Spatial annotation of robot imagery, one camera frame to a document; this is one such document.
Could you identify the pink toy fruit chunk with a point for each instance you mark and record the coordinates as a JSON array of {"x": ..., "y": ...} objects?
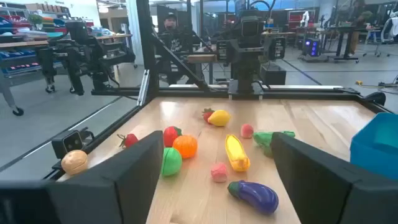
[{"x": 219, "y": 172}]

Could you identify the white office chair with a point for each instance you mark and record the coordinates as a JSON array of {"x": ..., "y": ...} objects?
[{"x": 390, "y": 29}]

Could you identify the black table-level camera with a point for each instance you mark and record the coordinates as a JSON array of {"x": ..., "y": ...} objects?
[{"x": 70, "y": 143}]

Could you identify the green toy pea pod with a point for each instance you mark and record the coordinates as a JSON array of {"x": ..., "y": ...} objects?
[{"x": 262, "y": 138}]

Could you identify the yellow toy banana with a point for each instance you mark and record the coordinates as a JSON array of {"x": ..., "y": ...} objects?
[{"x": 237, "y": 154}]

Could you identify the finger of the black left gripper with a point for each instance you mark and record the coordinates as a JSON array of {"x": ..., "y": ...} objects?
[
  {"x": 224, "y": 50},
  {"x": 276, "y": 48}
]

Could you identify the silver aluminium bar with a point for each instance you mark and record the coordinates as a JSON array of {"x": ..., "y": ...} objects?
[{"x": 143, "y": 88}]

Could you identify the blue plastic container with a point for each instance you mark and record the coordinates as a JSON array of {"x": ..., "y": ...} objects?
[{"x": 373, "y": 149}]

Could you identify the small pink toy peach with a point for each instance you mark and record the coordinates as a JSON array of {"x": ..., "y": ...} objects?
[{"x": 247, "y": 131}]

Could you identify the yellow plastic toy lemon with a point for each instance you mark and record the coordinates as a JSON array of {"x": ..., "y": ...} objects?
[{"x": 219, "y": 118}]

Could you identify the tan toy bread bun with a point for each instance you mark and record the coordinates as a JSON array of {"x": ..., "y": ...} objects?
[{"x": 74, "y": 162}]

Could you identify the shelf with coloured bins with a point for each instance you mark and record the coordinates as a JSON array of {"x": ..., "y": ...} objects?
[{"x": 18, "y": 25}]

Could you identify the computer tower blue lights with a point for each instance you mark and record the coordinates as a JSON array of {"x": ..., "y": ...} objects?
[{"x": 312, "y": 47}]

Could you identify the orange plastic toy tangerine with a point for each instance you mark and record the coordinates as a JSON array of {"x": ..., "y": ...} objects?
[{"x": 185, "y": 147}]

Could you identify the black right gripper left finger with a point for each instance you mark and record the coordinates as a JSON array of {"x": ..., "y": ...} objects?
[{"x": 124, "y": 186}]

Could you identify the green plastic toy pear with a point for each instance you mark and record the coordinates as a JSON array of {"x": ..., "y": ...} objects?
[{"x": 171, "y": 161}]

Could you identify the wooden bench top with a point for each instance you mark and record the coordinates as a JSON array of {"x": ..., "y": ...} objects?
[{"x": 202, "y": 58}]

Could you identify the black desk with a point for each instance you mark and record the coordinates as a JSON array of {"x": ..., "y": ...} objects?
[{"x": 342, "y": 29}]

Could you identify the grey rolling cart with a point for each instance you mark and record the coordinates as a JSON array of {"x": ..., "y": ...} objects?
[{"x": 18, "y": 62}]

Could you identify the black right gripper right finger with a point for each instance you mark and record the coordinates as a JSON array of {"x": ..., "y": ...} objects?
[{"x": 326, "y": 193}]

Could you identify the red plastic fruit green cap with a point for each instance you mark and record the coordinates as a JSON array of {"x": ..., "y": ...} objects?
[{"x": 169, "y": 137}]

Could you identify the person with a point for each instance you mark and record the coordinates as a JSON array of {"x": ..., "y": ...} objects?
[
  {"x": 356, "y": 37},
  {"x": 174, "y": 40}
]

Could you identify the black box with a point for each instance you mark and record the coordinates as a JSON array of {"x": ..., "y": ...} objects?
[{"x": 273, "y": 74}]

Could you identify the purple toy eggplant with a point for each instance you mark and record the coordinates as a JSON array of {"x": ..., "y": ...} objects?
[{"x": 256, "y": 196}]

